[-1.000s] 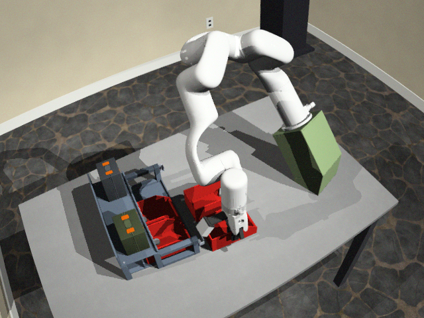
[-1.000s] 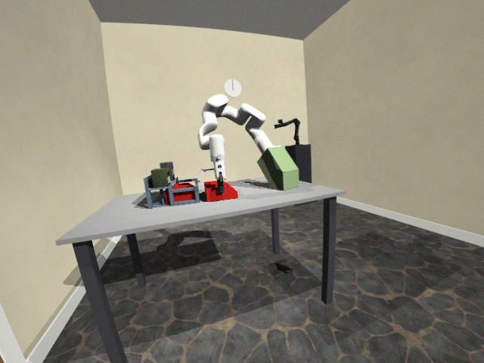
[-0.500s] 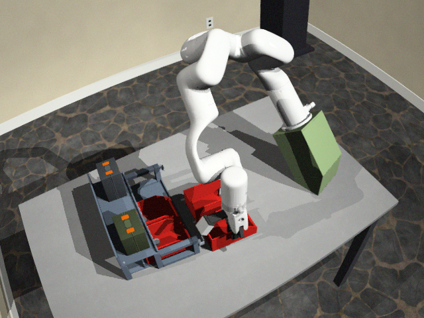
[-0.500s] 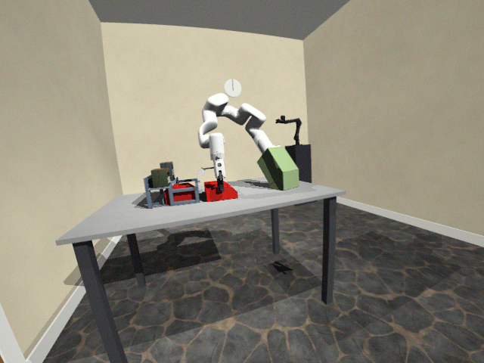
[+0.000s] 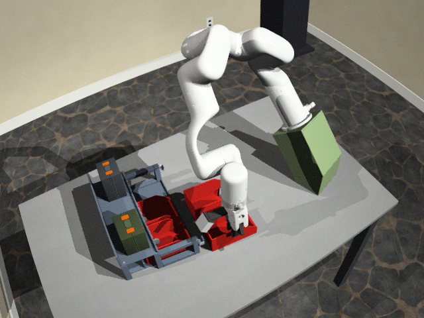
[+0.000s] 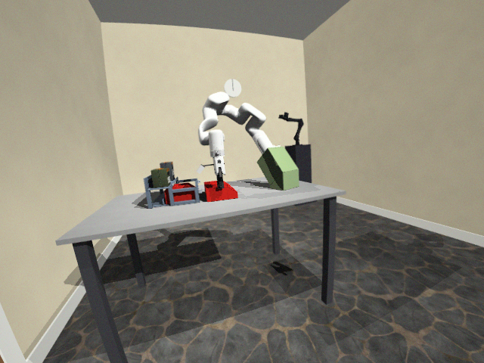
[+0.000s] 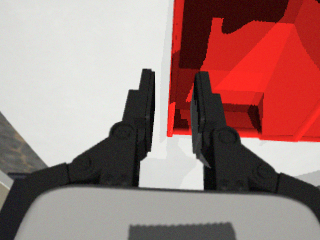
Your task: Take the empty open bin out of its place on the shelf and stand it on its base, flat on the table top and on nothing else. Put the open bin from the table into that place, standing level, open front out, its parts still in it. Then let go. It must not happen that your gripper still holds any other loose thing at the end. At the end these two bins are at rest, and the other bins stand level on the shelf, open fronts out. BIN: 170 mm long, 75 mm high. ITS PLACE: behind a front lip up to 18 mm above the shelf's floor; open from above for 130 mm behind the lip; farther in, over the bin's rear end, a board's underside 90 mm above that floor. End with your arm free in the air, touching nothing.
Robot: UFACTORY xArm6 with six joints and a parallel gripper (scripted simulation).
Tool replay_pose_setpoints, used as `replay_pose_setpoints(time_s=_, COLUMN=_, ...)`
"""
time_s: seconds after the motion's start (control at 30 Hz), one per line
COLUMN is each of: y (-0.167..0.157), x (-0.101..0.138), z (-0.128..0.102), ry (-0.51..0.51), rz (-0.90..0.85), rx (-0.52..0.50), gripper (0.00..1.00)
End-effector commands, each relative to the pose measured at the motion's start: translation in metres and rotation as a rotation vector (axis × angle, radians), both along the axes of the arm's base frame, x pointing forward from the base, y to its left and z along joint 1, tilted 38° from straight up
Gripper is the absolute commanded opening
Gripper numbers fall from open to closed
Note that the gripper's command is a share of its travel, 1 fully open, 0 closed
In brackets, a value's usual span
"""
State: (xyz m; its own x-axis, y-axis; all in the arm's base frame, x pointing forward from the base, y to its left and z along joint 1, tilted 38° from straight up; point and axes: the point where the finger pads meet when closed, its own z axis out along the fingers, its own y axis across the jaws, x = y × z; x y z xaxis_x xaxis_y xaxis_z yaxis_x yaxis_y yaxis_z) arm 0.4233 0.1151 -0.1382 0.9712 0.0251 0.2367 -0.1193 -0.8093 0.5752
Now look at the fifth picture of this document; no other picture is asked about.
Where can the olive green case with orange latches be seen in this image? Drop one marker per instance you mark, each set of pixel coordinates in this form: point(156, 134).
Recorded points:
point(131, 232)

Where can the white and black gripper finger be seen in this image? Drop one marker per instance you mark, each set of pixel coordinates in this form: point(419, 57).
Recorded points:
point(240, 231)
point(228, 226)

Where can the red bin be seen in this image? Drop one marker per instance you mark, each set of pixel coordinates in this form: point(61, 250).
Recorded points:
point(157, 208)
point(169, 231)
point(206, 194)
point(218, 236)

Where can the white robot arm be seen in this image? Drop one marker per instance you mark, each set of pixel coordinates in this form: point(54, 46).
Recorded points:
point(265, 52)

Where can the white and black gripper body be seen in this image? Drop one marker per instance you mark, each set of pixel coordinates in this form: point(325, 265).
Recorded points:
point(235, 217)

